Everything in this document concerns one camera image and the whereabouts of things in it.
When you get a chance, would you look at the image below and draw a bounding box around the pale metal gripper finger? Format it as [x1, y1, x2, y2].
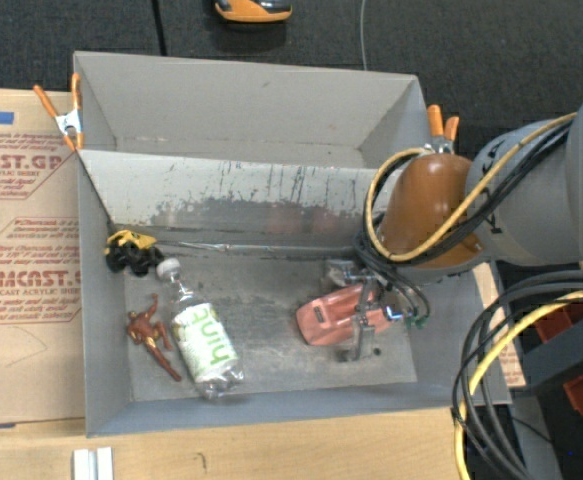
[325, 260, 359, 288]
[351, 323, 376, 362]

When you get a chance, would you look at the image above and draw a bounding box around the grey metal bin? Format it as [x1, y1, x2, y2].
[72, 51, 513, 439]

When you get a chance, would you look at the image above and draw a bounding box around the clear plastic bottle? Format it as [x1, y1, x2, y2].
[155, 257, 246, 401]

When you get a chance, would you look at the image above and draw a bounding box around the red-brown toy figure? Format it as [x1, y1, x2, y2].
[126, 293, 184, 383]

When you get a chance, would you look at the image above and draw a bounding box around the yellow and black toy truck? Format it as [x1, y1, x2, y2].
[103, 228, 165, 278]

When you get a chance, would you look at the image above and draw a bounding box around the brown cardboard board red print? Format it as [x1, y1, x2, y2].
[0, 86, 528, 430]

